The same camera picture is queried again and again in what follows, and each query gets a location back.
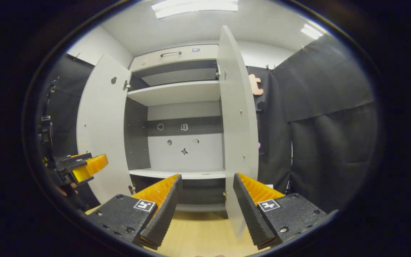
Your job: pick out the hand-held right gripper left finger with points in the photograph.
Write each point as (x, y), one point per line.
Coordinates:
(162, 214)

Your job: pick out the cabinet shelf board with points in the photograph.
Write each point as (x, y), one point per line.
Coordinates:
(180, 174)
(177, 92)

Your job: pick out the ceiling light panel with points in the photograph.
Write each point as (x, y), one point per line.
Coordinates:
(311, 31)
(194, 8)

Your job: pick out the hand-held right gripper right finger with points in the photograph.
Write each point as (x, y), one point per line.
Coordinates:
(250, 214)

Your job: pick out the black backdrop cloth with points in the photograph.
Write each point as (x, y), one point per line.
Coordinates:
(334, 142)

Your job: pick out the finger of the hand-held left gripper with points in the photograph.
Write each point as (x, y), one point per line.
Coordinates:
(96, 164)
(80, 156)

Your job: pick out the grey cabinet drawer front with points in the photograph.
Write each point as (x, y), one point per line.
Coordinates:
(191, 53)

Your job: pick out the grey cabinet door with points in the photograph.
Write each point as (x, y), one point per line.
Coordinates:
(98, 125)
(237, 125)

